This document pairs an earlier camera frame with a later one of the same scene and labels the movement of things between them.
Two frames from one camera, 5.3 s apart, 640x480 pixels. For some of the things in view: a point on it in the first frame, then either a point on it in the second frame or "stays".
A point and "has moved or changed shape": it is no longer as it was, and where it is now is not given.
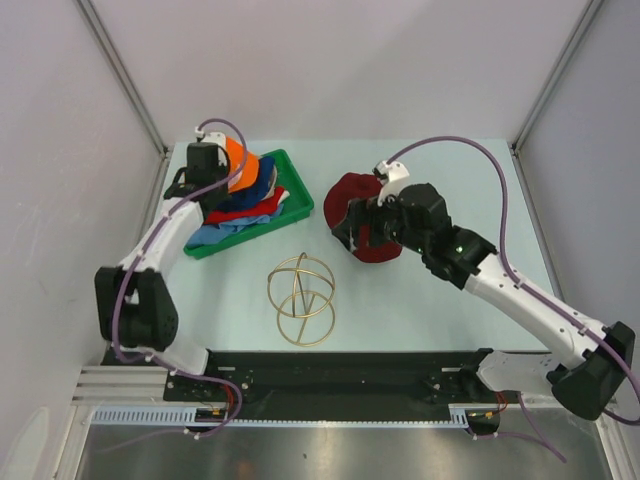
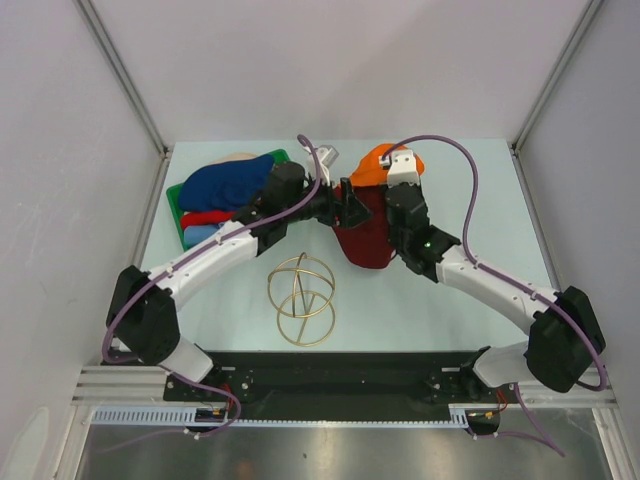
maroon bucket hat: x=338 y=195 has moved or changed shape
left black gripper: x=223 y=170 -> x=346 y=210
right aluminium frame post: x=591 y=10 stays
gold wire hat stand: x=302 y=287 stays
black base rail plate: x=333 y=385 stays
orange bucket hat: x=246 y=164 -> x=370 y=171
